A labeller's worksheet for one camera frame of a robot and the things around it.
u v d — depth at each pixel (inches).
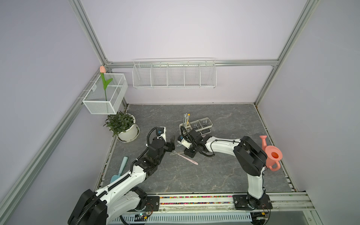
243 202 29.2
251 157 19.5
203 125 38.7
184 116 35.1
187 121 36.9
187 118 36.1
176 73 39.2
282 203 29.7
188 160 34.9
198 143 28.4
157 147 23.8
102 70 33.3
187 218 62.1
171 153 35.4
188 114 35.9
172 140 29.1
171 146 28.6
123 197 22.7
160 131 27.2
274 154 32.7
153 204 29.1
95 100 28.7
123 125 34.0
